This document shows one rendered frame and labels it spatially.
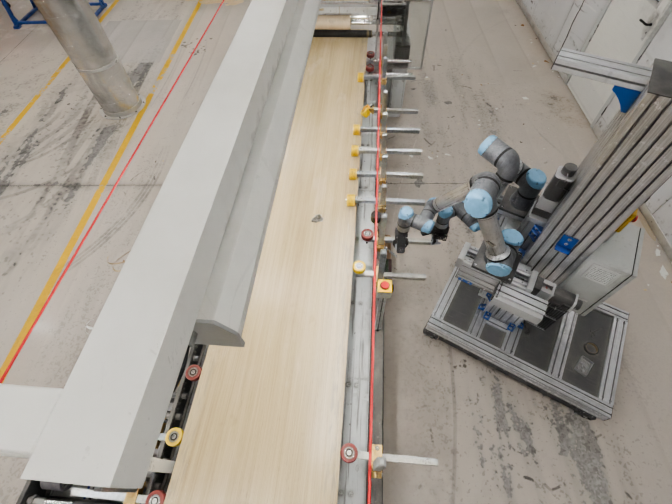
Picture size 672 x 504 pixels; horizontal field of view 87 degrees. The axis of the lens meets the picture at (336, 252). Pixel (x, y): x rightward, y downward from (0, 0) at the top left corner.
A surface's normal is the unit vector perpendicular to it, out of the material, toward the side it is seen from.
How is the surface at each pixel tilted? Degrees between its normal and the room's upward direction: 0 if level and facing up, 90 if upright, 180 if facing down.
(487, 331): 0
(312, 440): 0
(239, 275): 61
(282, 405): 0
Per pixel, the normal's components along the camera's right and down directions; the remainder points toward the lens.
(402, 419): -0.03, -0.56
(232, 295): 0.85, -0.23
